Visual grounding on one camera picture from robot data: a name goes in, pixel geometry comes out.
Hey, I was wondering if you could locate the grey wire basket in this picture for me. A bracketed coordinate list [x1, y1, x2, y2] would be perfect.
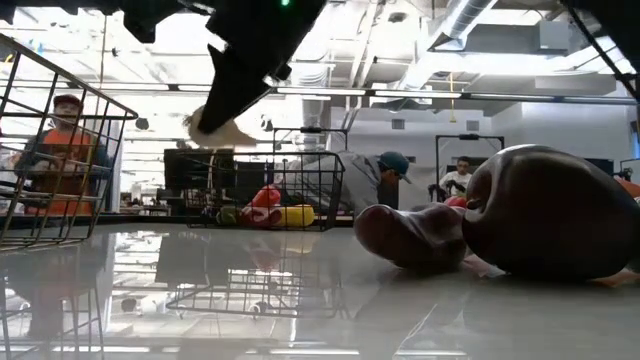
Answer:
[0, 34, 140, 251]

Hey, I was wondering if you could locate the black cabinet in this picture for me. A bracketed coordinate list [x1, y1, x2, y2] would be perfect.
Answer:
[163, 148, 236, 216]

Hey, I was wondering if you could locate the dark purple eggplant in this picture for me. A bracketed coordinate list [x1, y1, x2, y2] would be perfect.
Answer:
[353, 202, 470, 274]

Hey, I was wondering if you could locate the person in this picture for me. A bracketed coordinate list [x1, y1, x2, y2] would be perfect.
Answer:
[438, 155, 474, 197]
[14, 93, 114, 217]
[287, 151, 414, 219]

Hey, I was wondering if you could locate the black gantry frame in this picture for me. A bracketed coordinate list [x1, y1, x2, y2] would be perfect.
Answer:
[272, 126, 350, 154]
[435, 132, 505, 201]

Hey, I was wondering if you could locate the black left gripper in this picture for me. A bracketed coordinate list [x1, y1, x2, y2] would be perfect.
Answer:
[196, 0, 326, 135]

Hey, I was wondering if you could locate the large dark red vegetable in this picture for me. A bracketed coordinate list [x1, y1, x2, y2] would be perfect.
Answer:
[460, 144, 640, 282]

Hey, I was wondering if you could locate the silver ventilation duct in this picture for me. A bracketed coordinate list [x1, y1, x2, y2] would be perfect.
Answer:
[429, 0, 496, 51]
[292, 59, 334, 151]

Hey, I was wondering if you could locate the orange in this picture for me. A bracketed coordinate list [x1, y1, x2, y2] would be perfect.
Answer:
[615, 178, 640, 199]

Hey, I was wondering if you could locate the black wire basket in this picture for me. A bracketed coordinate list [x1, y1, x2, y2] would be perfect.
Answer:
[179, 151, 347, 232]

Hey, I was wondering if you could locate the white garlic bulb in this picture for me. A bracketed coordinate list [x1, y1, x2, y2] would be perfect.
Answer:
[182, 103, 257, 149]

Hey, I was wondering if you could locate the yellow vegetable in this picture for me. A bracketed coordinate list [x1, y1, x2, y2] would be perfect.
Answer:
[277, 204, 316, 229]

